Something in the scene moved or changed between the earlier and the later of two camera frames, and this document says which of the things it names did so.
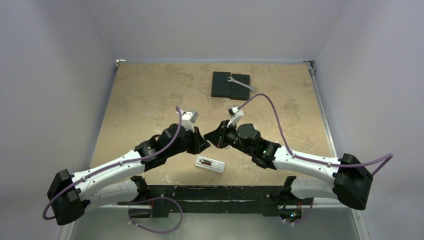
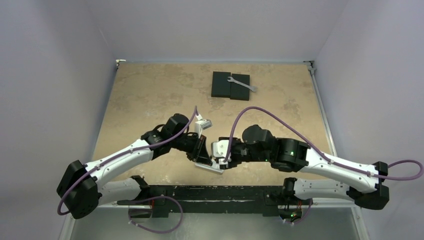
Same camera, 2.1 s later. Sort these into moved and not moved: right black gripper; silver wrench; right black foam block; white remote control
Moved: right black gripper
Not moved: silver wrench; right black foam block; white remote control
